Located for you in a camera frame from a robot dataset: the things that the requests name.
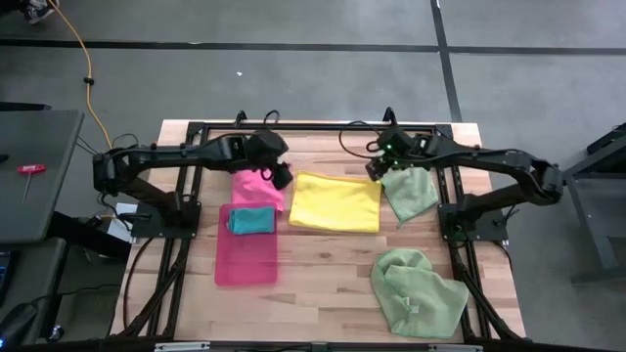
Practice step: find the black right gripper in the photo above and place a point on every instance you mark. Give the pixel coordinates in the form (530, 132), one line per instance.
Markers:
(398, 146)

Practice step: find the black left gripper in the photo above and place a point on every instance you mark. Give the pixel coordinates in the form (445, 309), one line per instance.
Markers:
(266, 149)

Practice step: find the green microfiber towel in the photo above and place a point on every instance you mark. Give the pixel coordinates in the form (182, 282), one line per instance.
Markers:
(408, 193)
(415, 298)

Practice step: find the blue microfiber towel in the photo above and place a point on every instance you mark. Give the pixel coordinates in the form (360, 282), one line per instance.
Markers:
(252, 221)

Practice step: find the yellow microfiber towel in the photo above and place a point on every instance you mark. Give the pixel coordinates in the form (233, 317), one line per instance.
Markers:
(335, 203)

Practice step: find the pink translucent plastic tray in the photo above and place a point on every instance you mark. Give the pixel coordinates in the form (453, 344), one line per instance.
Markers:
(244, 259)

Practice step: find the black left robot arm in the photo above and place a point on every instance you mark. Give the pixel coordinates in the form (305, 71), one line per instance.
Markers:
(166, 155)

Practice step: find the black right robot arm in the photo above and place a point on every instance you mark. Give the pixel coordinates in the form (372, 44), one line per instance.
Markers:
(489, 159)

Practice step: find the pink microfiber towel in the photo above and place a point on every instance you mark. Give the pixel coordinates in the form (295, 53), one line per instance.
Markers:
(254, 188)

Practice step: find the white paper sheet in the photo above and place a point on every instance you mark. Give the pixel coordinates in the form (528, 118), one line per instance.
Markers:
(116, 232)

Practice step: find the black angled bar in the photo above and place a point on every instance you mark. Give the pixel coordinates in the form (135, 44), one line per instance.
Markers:
(83, 234)

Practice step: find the grey metal stand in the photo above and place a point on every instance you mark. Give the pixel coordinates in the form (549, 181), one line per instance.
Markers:
(592, 244)

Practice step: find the grey side table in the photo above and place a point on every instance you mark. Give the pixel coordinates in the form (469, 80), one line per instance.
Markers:
(44, 146)

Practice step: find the person's shoe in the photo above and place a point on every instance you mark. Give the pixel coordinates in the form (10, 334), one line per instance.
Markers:
(39, 11)

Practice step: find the black desk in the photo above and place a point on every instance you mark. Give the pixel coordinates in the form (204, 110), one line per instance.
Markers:
(29, 274)

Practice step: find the black computer mouse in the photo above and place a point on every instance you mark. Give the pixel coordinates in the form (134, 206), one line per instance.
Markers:
(17, 325)

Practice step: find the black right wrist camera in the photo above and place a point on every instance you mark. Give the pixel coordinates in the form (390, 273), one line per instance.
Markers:
(379, 170)

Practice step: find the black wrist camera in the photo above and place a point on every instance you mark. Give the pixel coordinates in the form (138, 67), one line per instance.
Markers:
(379, 170)
(282, 177)

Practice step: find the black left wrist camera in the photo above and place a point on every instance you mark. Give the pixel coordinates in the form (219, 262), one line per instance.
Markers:
(282, 177)

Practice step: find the black metal table frame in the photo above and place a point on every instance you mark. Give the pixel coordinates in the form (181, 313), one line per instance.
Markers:
(318, 127)

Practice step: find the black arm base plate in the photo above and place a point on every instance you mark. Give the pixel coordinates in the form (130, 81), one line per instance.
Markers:
(147, 227)
(494, 230)

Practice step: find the silver metal bracket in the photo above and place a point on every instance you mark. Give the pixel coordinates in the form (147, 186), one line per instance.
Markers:
(181, 347)
(455, 348)

